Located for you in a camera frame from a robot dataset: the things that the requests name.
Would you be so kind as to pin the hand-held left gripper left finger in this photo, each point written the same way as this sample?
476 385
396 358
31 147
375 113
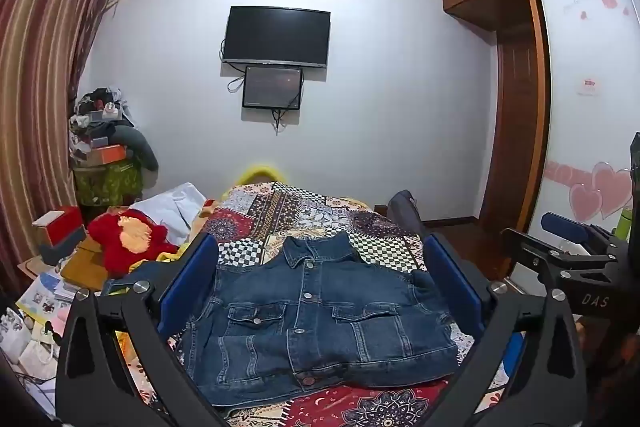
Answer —
187 292

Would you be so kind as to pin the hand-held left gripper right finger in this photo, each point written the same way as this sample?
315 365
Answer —
452 282

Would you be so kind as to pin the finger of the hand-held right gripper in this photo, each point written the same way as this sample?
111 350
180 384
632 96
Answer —
562 225
530 249

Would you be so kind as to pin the blue denim jacket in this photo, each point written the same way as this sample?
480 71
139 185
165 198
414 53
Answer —
310 327

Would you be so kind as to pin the green bottle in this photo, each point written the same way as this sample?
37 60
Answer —
623 222

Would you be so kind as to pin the red plush toy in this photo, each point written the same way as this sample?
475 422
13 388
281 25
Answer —
117 247

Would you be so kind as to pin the grey backpack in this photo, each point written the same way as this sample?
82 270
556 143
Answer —
405 212

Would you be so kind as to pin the white heart-print sliding door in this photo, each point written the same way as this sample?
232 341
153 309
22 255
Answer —
585 132

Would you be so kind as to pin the ochre brown box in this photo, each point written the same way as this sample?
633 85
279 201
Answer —
85 264

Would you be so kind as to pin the colourful patchwork blanket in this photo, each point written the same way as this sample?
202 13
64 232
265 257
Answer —
280 212

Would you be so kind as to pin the pink soft item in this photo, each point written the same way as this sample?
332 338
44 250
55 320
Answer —
62 322

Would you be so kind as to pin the grey box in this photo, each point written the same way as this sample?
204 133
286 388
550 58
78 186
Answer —
62 249

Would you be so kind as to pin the yellow plush hoop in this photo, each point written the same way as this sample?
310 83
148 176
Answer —
257 172

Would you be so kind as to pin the printed paper booklets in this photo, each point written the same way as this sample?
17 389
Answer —
47 294

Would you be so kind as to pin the red box with white lid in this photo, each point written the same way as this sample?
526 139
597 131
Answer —
62 227

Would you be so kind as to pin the small red white sticker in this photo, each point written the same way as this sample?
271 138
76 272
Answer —
587 86

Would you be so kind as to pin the grey neck pillow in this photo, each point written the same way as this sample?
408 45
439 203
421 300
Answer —
142 152

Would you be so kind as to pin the orange shoe box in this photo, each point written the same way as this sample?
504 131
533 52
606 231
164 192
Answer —
107 154

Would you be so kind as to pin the white paper bag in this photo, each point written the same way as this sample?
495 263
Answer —
35 352

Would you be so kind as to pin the pile of mixed clutter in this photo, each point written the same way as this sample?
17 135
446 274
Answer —
97 112

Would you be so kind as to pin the striped reddish brown curtain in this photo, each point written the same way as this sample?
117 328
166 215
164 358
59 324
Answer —
40 67

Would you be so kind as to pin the small black wall monitor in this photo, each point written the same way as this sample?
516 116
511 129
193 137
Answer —
272 87

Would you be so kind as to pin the black wall television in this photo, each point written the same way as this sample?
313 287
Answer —
276 36

